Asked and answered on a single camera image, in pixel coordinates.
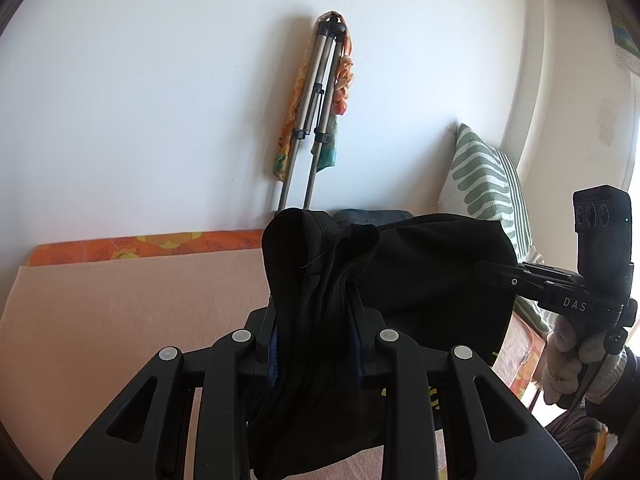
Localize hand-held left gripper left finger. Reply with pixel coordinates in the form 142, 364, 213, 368
51, 307, 281, 480

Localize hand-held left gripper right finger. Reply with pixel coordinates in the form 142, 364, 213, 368
350, 305, 582, 480

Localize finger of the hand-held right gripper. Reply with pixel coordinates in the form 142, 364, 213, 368
520, 262, 581, 283
473, 259, 556, 306

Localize black pants with yellow stripes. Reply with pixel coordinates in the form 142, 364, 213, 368
247, 208, 519, 480

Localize folded grey pants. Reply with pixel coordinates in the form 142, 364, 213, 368
331, 208, 415, 228

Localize person's right hand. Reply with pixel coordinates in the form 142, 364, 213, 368
541, 314, 629, 409

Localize green white patterned pillow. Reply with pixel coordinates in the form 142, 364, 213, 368
436, 122, 558, 333

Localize pink blanket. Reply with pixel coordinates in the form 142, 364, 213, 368
0, 246, 531, 480

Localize grey striped cloth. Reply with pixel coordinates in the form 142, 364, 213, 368
544, 404, 618, 480

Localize colourful floral cloth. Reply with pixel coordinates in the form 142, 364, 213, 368
271, 10, 356, 179

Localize grey metal tripod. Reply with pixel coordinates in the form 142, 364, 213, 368
275, 16, 348, 216

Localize framed wall picture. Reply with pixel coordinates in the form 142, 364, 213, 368
606, 0, 640, 70

